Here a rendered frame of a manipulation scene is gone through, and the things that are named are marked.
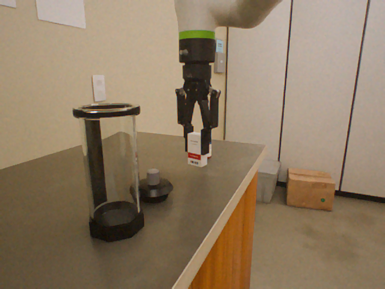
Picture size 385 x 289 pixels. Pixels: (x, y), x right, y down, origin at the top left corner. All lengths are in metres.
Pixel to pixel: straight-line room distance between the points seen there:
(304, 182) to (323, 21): 1.48
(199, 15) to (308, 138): 2.35
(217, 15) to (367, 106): 2.33
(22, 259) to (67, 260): 0.07
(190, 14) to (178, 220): 0.46
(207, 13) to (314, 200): 2.26
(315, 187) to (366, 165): 0.59
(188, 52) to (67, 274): 0.50
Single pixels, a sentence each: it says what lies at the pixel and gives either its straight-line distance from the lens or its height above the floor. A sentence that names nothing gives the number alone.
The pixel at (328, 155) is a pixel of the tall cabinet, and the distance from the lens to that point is 2.92.
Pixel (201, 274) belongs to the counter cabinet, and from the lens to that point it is 0.61.
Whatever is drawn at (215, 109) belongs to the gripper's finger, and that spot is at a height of 1.13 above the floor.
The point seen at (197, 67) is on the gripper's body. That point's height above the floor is 1.23.
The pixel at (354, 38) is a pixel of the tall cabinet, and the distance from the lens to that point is 2.84.
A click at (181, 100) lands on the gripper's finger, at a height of 1.15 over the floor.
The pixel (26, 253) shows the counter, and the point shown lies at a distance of 0.52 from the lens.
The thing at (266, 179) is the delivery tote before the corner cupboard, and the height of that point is 0.25.
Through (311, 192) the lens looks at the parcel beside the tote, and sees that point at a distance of 2.65.
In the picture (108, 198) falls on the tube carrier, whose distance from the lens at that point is 0.45.
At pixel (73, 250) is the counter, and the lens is 0.49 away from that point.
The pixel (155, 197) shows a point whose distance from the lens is 0.58.
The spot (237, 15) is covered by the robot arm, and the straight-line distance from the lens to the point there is 0.69.
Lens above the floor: 1.22
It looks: 15 degrees down
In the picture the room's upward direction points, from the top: straight up
